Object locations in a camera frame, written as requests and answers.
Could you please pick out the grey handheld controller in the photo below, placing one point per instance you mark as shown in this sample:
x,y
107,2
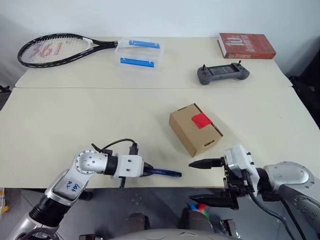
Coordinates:
x,y
222,76

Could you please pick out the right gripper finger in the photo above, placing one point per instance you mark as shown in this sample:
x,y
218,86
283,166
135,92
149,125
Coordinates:
x,y
206,163
215,201

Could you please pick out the dark rounded shape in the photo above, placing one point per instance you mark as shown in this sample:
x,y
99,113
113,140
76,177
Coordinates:
x,y
136,222
197,221

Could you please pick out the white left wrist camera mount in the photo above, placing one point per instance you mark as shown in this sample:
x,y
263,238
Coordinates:
x,y
130,165

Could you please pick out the black chair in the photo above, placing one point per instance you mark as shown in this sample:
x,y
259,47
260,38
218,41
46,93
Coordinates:
x,y
310,87

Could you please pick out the black table frame bar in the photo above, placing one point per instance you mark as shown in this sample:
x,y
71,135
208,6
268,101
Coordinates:
x,y
25,190

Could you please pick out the black tennis racket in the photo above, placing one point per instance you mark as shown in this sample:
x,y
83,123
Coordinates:
x,y
105,44

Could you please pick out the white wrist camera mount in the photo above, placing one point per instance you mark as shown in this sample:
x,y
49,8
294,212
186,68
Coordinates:
x,y
240,160
130,165

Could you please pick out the blue cutter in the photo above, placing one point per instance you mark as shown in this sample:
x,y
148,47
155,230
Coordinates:
x,y
167,172

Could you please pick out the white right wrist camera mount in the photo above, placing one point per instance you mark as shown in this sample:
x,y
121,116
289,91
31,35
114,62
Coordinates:
x,y
240,160

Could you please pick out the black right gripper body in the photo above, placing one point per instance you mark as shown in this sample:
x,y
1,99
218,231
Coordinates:
x,y
235,185

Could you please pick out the red book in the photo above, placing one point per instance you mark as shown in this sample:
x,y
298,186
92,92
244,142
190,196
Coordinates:
x,y
247,45

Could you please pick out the clear plastic container blue clips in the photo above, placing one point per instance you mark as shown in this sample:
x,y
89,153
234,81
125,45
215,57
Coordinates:
x,y
140,53

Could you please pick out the brown cardboard box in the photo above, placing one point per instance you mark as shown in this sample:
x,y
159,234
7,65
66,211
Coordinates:
x,y
190,135

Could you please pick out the yellow object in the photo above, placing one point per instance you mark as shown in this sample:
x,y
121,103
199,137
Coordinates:
x,y
3,202

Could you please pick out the blue red green object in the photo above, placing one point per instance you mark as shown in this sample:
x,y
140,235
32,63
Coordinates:
x,y
197,207

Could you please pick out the small black object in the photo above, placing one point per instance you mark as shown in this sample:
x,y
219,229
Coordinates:
x,y
4,89

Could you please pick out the black metal block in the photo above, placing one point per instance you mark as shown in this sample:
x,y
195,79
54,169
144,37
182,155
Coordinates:
x,y
228,226

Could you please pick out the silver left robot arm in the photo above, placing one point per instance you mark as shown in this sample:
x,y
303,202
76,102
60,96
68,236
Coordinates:
x,y
87,162

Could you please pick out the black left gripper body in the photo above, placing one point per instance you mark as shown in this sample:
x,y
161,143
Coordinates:
x,y
122,182

